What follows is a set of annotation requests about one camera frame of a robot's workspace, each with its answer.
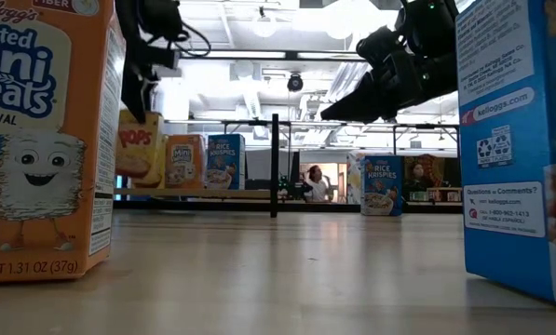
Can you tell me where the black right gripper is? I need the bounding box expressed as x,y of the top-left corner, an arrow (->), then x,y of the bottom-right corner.
320,45 -> 460,125

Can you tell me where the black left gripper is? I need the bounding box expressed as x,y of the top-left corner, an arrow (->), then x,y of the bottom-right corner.
114,0 -> 186,125

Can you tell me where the yellow Corn Pops cereal box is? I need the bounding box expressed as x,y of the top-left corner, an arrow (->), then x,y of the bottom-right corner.
114,109 -> 170,190

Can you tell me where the orange Mini Wheats cereal box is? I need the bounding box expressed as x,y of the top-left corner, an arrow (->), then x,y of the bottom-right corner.
0,0 -> 128,284
164,134 -> 208,190

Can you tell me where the blue Rice Krispies cereal box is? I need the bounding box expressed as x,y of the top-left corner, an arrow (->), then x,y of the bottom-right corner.
205,133 -> 247,191
454,0 -> 556,308
359,154 -> 404,217

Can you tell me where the wooden shelf with items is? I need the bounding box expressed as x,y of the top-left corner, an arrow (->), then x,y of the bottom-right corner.
407,185 -> 463,204

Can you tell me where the wooden shelf board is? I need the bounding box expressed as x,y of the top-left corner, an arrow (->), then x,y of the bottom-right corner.
113,187 -> 278,201

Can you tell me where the thin black metal rack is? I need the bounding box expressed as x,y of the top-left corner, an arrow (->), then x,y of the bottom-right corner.
165,118 -> 461,157

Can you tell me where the black ceiling spotlight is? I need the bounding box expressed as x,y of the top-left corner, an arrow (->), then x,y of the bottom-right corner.
286,73 -> 305,93

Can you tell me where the person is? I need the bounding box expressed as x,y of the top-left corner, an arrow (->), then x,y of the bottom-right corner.
400,160 -> 440,194
304,165 -> 334,204

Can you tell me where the dark desk equipment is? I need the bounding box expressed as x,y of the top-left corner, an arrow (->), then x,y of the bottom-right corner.
277,174 -> 312,202

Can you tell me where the long ceiling light strip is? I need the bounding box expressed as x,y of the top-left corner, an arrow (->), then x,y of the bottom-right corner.
179,48 -> 367,61

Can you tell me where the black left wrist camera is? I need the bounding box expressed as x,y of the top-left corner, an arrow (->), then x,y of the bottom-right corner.
142,43 -> 182,71

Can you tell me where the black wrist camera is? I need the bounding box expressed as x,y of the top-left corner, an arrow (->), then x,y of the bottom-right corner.
142,43 -> 182,71
355,25 -> 400,67

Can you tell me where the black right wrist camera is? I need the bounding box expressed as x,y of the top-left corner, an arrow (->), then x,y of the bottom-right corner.
355,25 -> 400,67

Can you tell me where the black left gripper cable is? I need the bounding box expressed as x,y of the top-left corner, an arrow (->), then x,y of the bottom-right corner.
168,20 -> 212,60

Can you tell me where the black metal table frame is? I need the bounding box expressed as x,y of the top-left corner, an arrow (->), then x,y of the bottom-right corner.
113,198 -> 464,214

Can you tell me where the black shelf post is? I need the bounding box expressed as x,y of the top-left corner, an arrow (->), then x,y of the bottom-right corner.
270,113 -> 279,219

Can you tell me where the white ring ceiling lamp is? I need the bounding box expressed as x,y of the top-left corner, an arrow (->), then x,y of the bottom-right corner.
251,7 -> 278,39

